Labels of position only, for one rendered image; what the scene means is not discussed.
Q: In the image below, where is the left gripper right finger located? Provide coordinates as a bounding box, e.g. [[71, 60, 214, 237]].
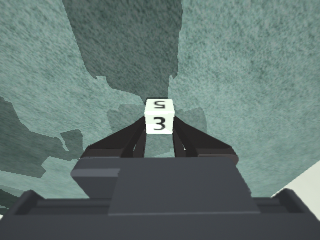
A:
[[172, 115, 239, 166]]

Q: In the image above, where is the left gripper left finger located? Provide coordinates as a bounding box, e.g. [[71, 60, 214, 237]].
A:
[[80, 116, 147, 158]]

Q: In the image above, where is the white cube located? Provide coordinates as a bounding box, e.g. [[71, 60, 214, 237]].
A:
[[145, 99, 175, 134]]

